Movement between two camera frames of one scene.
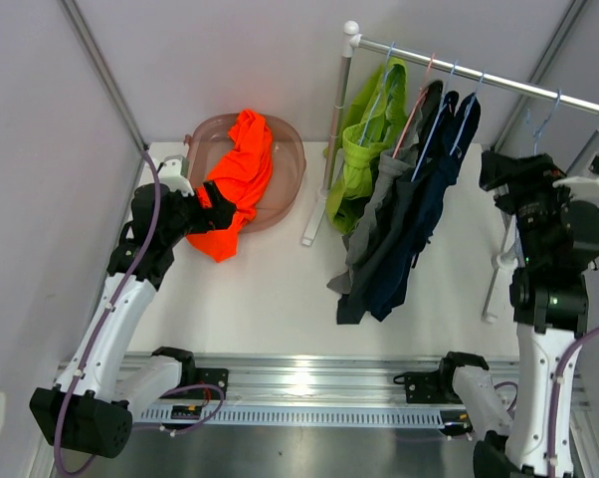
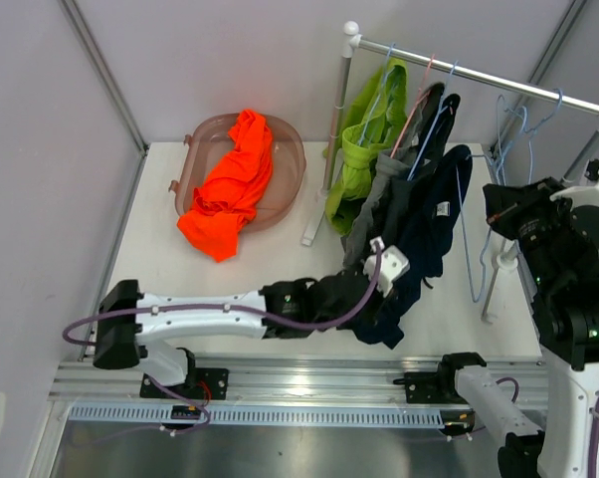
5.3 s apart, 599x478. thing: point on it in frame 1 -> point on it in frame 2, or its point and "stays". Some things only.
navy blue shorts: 442,156 -> 429,225
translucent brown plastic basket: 210,140 stays
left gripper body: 184,222 -> 373,307
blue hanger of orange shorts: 536,133 -> 529,128
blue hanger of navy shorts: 454,148 -> 474,299
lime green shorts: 377,108 stays
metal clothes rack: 503,265 stays
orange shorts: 241,177 stays
